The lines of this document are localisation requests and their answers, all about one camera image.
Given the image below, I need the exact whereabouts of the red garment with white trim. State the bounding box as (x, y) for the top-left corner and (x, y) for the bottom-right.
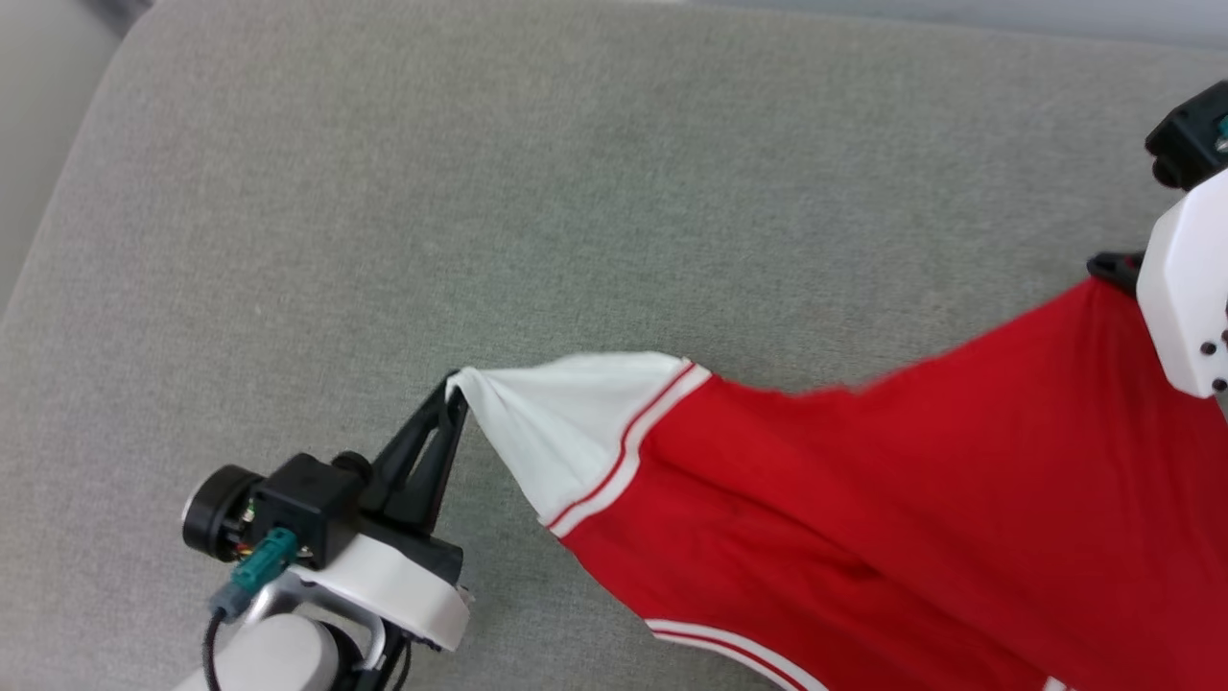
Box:
(446, 276), (1228, 691)

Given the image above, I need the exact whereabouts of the teal connector camera cable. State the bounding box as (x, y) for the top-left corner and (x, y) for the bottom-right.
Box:
(201, 527), (299, 691)

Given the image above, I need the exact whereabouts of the grey fabric sofa cushion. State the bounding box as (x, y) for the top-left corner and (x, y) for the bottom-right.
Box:
(0, 0), (1228, 691)

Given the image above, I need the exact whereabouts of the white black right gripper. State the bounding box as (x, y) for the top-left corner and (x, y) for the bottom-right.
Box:
(1086, 167), (1228, 400)

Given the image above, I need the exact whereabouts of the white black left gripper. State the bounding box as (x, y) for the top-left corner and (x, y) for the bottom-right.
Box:
(181, 374), (472, 654)

